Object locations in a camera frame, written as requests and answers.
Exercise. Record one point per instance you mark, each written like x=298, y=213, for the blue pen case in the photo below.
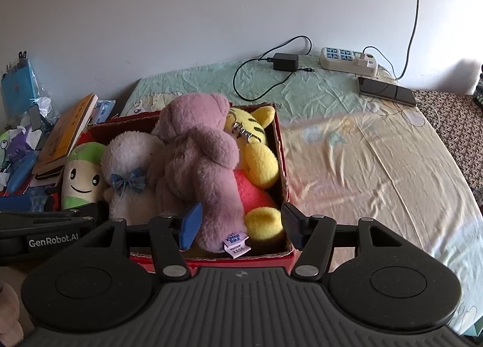
x=20, y=173

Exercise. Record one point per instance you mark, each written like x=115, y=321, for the red cardboard box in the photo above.
x=234, y=262

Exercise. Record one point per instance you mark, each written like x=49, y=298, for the black smartphone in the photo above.
x=386, y=91

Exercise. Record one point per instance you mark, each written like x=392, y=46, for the white charger plug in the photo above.
x=366, y=62

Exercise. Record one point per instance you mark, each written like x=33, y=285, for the cartoon printed bed sheet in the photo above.
x=358, y=166

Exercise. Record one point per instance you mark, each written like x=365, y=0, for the purple toy figure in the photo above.
x=19, y=143

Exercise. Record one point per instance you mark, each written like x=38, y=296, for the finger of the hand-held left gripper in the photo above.
x=56, y=223

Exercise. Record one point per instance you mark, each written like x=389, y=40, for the pink plush bear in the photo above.
x=196, y=158

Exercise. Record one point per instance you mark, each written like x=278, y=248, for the blue plastic bag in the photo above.
x=19, y=79

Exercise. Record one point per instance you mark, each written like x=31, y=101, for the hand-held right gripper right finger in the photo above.
x=292, y=224

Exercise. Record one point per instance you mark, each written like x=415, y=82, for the yellow book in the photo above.
x=66, y=132

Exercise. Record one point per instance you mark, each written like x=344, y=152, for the white power strip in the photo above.
x=337, y=59

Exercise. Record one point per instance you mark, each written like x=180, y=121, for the green plush toy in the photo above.
x=81, y=177

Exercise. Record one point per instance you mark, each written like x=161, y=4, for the white plush bunny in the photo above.
x=128, y=166

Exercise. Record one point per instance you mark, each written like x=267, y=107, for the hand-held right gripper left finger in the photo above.
x=191, y=227

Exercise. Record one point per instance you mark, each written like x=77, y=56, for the yellow plush tiger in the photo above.
x=260, y=158

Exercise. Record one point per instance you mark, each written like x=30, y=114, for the person's left hand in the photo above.
x=9, y=313

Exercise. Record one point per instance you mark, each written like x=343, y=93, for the floral patterned table cloth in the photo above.
x=449, y=124

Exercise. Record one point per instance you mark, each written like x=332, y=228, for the stack of folded clothes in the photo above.
x=479, y=90

